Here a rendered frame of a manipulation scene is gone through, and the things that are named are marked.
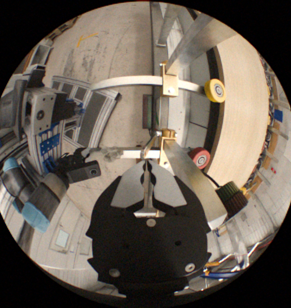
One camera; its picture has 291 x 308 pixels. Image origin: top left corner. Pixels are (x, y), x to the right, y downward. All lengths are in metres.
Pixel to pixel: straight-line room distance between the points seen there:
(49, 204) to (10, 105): 0.36
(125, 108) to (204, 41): 1.09
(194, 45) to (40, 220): 0.41
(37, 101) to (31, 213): 0.29
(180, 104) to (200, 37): 0.45
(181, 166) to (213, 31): 0.22
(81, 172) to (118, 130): 0.99
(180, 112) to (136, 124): 0.71
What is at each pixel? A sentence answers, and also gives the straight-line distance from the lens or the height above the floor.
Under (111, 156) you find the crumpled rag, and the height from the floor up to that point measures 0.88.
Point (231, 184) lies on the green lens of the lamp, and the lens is 0.16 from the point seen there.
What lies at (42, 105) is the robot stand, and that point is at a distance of 0.37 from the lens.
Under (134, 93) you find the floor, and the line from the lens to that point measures 1.16.
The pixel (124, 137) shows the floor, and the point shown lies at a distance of 1.21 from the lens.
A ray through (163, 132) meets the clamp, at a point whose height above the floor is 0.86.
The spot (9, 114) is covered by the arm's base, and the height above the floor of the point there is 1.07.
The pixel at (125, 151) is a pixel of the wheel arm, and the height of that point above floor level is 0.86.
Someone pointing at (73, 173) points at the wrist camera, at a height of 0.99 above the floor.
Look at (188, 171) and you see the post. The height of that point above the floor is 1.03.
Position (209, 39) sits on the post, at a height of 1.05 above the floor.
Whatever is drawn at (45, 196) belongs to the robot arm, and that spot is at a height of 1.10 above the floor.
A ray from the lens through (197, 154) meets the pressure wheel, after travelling 0.31.
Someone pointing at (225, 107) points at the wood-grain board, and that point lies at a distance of 0.37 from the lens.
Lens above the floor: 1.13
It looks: 62 degrees down
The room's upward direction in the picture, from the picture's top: 179 degrees clockwise
